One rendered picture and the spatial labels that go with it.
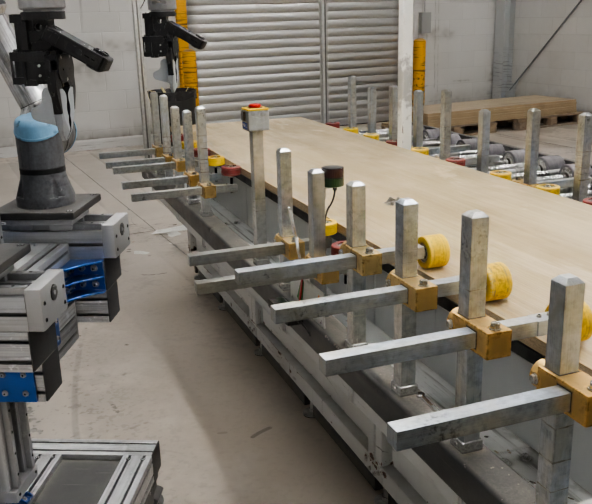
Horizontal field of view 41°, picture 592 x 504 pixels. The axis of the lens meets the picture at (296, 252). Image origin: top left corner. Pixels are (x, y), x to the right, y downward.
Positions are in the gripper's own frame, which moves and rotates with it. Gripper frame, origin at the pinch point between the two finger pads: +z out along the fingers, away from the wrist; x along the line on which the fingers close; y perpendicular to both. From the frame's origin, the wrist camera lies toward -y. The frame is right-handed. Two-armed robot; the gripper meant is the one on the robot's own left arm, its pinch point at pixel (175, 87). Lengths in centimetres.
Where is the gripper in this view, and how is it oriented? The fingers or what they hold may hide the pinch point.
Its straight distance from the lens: 222.5
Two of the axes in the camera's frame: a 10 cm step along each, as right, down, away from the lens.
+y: -10.0, 0.0, 0.8
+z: 0.3, 9.6, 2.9
